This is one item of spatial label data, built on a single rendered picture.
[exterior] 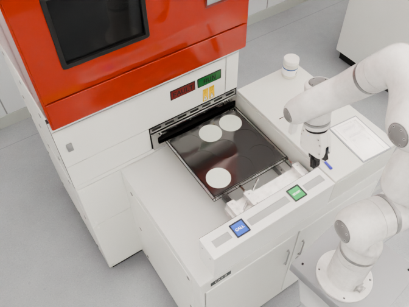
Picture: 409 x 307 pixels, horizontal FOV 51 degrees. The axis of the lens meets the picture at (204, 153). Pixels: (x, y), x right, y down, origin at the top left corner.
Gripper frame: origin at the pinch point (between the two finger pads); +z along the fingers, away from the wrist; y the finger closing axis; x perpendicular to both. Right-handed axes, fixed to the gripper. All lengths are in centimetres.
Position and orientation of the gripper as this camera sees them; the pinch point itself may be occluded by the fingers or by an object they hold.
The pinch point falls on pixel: (314, 161)
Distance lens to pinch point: 150.8
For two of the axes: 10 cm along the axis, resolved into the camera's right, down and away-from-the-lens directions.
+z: 1.3, 7.6, 6.4
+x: 8.3, -4.4, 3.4
